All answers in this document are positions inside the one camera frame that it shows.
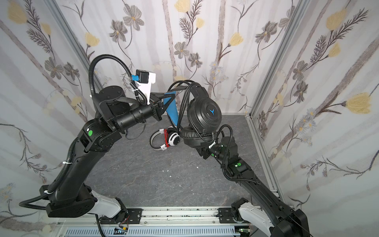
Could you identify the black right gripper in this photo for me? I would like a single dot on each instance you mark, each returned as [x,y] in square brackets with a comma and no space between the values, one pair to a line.
[206,147]

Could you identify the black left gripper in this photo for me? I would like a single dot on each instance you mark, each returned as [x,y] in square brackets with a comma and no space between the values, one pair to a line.
[159,106]

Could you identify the white black headphones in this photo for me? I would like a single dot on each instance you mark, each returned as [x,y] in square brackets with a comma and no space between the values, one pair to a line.
[171,138]

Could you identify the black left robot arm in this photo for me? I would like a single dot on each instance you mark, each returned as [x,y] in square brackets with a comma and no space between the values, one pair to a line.
[68,196]

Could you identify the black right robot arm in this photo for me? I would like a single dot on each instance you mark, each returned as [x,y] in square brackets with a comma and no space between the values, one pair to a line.
[274,218]

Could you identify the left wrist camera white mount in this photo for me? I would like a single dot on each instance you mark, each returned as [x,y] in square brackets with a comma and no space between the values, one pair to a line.
[144,80]

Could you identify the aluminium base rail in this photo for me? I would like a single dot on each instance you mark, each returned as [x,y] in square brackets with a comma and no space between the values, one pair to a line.
[191,216]

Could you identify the white vented cable duct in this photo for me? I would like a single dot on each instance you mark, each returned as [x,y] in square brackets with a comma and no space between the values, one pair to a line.
[186,231]

